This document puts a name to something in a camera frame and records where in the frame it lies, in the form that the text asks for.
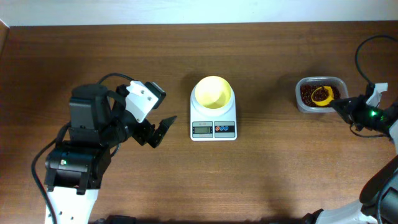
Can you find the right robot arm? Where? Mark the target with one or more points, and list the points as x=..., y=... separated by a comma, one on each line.
x=377, y=202

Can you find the yellow plastic bowl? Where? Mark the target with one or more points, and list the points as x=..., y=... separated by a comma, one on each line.
x=213, y=92

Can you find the yellow measuring scoop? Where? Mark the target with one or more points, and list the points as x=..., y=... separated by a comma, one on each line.
x=322, y=96

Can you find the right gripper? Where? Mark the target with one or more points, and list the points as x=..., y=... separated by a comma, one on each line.
x=351, y=112

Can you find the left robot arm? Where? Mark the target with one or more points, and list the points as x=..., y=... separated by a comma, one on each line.
x=100, y=120

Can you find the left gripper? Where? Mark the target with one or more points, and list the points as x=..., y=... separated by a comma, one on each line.
x=142, y=135

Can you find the white digital kitchen scale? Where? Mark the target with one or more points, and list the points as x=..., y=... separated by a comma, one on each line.
x=213, y=125

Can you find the clear plastic container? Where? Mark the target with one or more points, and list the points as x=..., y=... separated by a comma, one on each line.
x=340, y=84

